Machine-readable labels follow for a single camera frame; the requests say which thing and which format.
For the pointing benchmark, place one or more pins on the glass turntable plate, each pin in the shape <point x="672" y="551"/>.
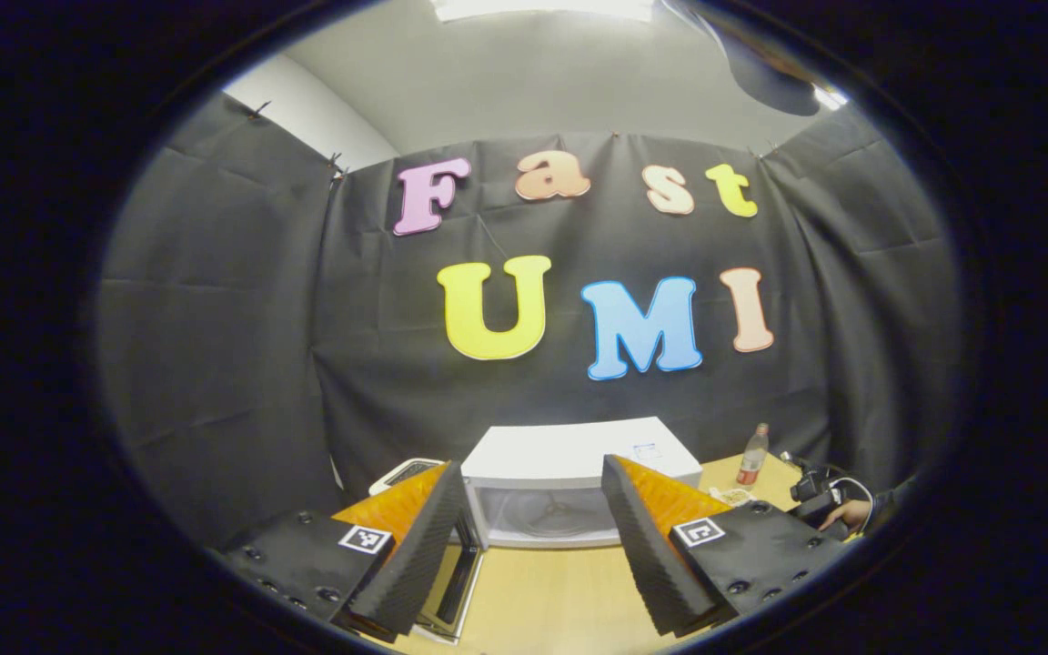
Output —
<point x="556" y="523"/>

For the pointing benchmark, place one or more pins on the white divided dish with beans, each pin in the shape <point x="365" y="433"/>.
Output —
<point x="731" y="497"/>

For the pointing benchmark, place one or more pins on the dark rounded blurry object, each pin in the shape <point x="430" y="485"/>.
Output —
<point x="770" y="73"/>

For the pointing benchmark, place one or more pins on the large ceiling light panel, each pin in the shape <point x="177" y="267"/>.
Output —
<point x="542" y="7"/>

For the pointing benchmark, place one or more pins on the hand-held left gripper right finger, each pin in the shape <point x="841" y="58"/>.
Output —
<point x="651" y="564"/>

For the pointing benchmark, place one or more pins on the white microwave oven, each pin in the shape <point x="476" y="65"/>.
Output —
<point x="569" y="450"/>

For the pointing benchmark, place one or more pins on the plastic bottle with red label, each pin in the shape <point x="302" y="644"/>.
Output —
<point x="751" y="459"/>

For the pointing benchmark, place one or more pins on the black backdrop cloth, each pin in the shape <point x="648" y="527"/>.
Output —
<point x="260" y="364"/>

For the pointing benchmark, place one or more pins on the small ceiling light panel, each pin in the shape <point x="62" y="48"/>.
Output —
<point x="831" y="96"/>

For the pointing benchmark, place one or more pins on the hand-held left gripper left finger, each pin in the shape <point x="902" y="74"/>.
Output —
<point x="419" y="555"/>

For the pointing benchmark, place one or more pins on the small white appliance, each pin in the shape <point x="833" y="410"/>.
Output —
<point x="401" y="473"/>

